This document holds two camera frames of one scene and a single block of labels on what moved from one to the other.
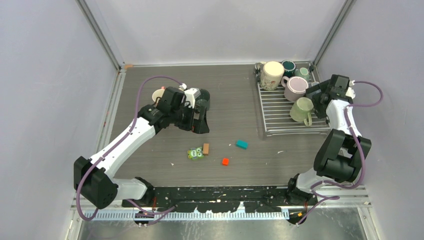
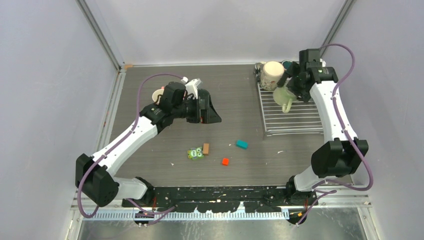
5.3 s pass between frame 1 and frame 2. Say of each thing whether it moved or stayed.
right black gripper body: moved
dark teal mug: stayed
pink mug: stayed
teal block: stayed
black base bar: stayed
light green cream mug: moved
